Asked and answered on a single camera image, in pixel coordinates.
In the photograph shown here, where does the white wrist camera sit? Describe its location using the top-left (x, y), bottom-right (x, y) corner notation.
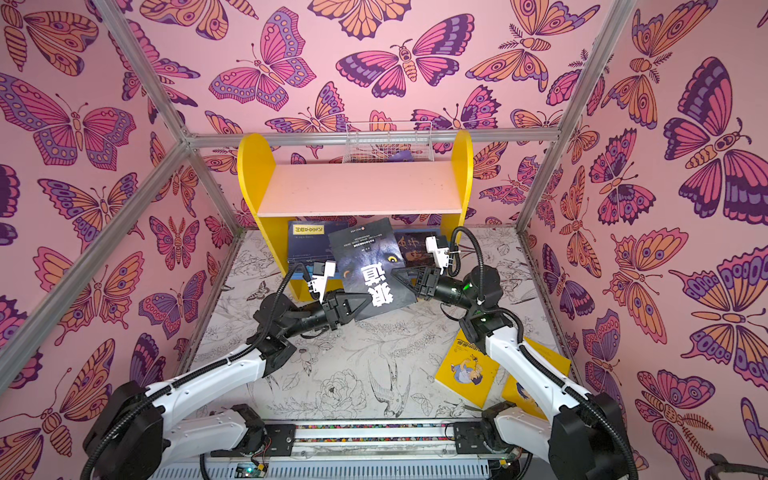
top-left (308, 260), bottom-right (336, 303)
top-left (425, 235), bottom-right (451, 274)

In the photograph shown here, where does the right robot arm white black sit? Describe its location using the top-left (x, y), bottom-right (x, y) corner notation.
top-left (393, 266), bottom-right (639, 479)

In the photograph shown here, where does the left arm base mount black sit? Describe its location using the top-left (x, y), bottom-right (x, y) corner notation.
top-left (232, 424), bottom-right (297, 458)

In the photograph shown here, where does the yellow book with orange figure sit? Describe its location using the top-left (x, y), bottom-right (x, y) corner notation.
top-left (435, 330), bottom-right (505, 409)

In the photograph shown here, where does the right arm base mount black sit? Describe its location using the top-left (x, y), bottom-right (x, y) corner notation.
top-left (452, 417), bottom-right (541, 458)

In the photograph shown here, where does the clear wire basket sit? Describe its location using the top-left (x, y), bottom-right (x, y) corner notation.
top-left (342, 120), bottom-right (435, 163)

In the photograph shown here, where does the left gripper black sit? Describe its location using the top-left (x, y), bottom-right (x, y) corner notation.
top-left (276, 292), bottom-right (366, 344)

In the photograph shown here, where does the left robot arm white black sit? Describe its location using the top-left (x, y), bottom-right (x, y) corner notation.
top-left (80, 289), bottom-right (372, 479)

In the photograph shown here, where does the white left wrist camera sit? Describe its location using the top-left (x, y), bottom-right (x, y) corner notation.
top-left (308, 260), bottom-right (336, 303)

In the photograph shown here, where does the yellow book with cartoon face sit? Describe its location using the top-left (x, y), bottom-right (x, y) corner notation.
top-left (500, 340), bottom-right (577, 421)

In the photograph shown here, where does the aluminium rail front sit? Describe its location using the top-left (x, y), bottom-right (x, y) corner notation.
top-left (128, 418), bottom-right (625, 463)

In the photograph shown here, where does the yellow shelf with blue board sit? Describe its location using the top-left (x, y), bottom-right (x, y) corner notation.
top-left (237, 130), bottom-right (474, 275)

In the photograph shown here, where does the green circuit board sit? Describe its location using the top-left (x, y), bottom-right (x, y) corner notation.
top-left (235, 463), bottom-right (268, 479)

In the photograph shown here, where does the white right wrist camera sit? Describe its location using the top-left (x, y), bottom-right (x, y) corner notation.
top-left (425, 235), bottom-right (451, 274)

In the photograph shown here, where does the black wolf cover book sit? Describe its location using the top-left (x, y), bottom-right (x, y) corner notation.
top-left (328, 218), bottom-right (416, 320)

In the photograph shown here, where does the blue book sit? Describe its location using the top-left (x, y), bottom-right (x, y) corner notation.
top-left (289, 260), bottom-right (313, 271)
top-left (288, 221), bottom-right (346, 262)

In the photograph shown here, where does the dark illustrated cover book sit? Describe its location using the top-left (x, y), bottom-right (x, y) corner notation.
top-left (394, 230), bottom-right (436, 267)

